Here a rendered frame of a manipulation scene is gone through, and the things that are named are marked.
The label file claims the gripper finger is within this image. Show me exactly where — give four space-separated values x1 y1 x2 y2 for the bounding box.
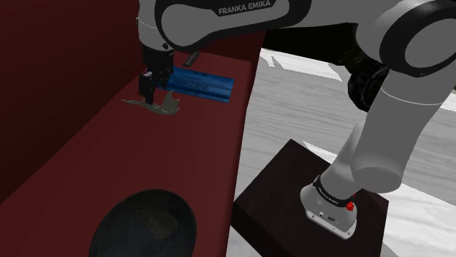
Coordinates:
156 73 172 90
138 71 158 106

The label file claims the flat grey horned figure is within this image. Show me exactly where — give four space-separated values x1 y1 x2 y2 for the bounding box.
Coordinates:
121 89 181 116

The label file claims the blue book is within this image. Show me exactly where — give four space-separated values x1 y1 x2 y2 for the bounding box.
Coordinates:
164 66 235 104

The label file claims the dark robot stand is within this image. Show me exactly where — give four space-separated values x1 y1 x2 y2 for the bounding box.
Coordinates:
232 138 390 257

